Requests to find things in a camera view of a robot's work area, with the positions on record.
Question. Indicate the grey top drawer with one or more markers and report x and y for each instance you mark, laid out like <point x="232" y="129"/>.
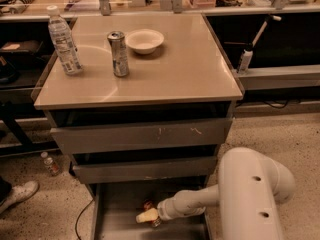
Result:
<point x="139" y="136"/>

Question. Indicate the red coke can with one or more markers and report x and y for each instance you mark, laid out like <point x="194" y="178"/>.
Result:
<point x="147" y="205"/>

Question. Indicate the grey drawer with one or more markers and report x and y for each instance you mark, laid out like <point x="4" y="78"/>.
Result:
<point x="147" y="170"/>
<point x="118" y="204"/>
<point x="139" y="136"/>

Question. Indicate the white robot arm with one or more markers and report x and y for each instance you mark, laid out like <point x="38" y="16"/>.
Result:
<point x="250" y="186"/>

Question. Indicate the grey bottom drawer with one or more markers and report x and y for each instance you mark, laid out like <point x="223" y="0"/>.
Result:
<point x="118" y="204"/>

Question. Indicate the silver energy drink can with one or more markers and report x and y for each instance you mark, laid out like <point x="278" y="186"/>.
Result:
<point x="117" y="43"/>

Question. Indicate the white bowl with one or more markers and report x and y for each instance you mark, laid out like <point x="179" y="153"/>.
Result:
<point x="144" y="41"/>

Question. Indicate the white rod tool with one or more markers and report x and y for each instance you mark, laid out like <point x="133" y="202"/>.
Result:
<point x="268" y="19"/>

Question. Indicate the grey drawer cabinet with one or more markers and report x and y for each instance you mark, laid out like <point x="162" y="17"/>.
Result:
<point x="186" y="78"/>

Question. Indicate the small bottle on floor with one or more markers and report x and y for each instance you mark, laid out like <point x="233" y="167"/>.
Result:
<point x="50" y="164"/>

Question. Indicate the grey middle drawer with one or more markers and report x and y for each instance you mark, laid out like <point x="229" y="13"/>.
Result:
<point x="147" y="170"/>

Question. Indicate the clear plastic water bottle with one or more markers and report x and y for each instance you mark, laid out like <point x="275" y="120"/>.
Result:
<point x="62" y="40"/>

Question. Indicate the white sneaker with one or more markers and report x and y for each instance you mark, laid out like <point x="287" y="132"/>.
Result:
<point x="17" y="194"/>

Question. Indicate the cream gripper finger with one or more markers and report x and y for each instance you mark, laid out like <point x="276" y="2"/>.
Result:
<point x="147" y="216"/>

